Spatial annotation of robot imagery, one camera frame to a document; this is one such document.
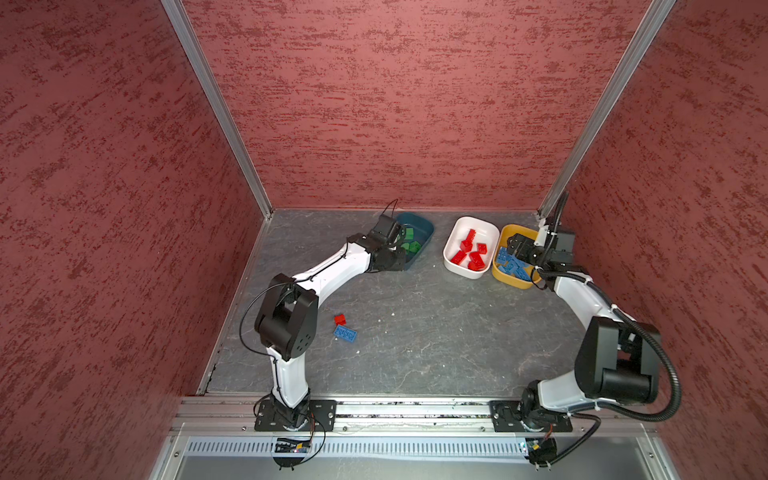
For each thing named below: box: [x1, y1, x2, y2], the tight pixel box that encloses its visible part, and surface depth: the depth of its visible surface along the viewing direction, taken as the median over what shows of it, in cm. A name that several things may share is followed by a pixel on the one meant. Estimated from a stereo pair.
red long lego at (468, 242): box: [460, 229, 476, 249], surface depth 109 cm
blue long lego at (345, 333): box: [334, 325, 358, 343], surface depth 89 cm
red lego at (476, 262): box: [468, 251, 486, 271], surface depth 106 cm
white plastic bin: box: [443, 216, 500, 280], surface depth 109 cm
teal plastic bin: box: [394, 212, 435, 270], surface depth 113 cm
